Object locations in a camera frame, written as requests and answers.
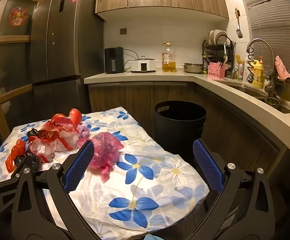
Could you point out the yellow detergent bottle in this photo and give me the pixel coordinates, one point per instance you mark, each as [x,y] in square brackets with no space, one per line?
[258,75]

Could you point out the black plastic bag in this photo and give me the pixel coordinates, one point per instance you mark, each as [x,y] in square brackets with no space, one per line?
[30,158]
[33,132]

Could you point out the pink plastic bag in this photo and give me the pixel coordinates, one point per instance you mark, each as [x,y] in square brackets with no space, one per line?
[106,150]

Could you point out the steel kitchen faucet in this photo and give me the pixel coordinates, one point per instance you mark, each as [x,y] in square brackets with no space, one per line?
[260,40]

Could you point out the small red plastic bag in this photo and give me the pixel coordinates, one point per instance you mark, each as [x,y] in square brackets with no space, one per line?
[15,155]

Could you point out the black round trash bin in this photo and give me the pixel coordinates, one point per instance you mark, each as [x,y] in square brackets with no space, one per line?
[177,127]

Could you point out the window blinds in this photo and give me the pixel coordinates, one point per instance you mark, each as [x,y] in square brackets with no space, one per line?
[272,12]

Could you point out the white pump bottle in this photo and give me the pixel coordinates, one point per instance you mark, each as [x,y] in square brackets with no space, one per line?
[246,70]

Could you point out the cooking oil bottle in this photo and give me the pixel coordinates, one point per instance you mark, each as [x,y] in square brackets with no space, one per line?
[168,60]

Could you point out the black air fryer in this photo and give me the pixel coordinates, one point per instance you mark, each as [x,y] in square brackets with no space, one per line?
[113,60]

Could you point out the dark grey refrigerator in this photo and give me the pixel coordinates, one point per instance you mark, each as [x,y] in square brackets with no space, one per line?
[60,42]

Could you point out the purple cloth roll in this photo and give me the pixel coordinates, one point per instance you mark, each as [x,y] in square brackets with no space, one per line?
[85,132]

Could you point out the blue floral blanket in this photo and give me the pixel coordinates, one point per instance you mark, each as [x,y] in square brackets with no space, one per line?
[140,180]

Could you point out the beer can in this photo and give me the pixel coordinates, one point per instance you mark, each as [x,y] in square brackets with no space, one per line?
[240,72]

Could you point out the red round door sticker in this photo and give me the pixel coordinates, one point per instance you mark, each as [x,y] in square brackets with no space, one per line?
[18,16]

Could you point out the dark wall socket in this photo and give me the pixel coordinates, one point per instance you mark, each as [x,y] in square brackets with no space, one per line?
[123,31]

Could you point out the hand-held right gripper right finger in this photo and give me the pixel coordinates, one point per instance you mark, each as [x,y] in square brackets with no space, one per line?
[207,165]

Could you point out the white ladle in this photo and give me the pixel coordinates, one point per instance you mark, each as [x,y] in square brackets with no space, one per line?
[225,55]

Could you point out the pink cloth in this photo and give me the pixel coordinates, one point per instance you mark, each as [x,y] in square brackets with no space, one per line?
[282,68]

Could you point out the stainless steel bowl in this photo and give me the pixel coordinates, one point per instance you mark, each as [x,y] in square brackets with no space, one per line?
[193,68]

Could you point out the pink utensil holder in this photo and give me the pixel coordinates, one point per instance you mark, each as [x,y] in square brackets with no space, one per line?
[216,72]

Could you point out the white slow cooker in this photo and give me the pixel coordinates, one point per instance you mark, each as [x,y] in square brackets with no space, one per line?
[143,66]

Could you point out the steel kitchen sink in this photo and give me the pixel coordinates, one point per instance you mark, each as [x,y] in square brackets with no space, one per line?
[247,90]

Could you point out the black dish rack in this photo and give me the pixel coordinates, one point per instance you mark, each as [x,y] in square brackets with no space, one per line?
[217,47]

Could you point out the wooden framed glass door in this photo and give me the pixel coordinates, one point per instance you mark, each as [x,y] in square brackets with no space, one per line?
[12,62]

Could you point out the red printed plastic bag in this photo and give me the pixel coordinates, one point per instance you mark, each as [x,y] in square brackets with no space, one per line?
[55,140]

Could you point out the hanging metal spatula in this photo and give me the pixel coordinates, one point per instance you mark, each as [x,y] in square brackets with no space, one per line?
[239,32]

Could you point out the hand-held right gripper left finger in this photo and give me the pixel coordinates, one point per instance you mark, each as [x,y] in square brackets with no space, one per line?
[80,165]

